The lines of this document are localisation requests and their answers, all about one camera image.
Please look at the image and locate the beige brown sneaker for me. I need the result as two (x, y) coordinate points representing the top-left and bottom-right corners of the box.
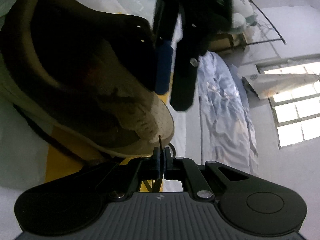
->
(1, 0), (175, 157)

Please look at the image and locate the blue printed bed sheet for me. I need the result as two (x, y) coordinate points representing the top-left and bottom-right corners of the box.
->
(167, 16), (201, 164)

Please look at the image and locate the crumpled blue duvet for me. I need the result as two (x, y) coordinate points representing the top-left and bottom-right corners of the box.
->
(197, 52), (259, 175)

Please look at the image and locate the patterned window curtain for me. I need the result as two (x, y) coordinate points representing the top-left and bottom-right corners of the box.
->
(242, 74), (319, 100)

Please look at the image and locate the black clothes rack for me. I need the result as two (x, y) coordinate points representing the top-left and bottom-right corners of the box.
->
(246, 0), (288, 46)

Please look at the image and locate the white yellow plastic mailer bag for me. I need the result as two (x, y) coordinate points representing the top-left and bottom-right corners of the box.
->
(0, 0), (176, 193)

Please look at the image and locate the window with bars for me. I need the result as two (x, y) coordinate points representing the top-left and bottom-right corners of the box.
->
(257, 56), (319, 148)

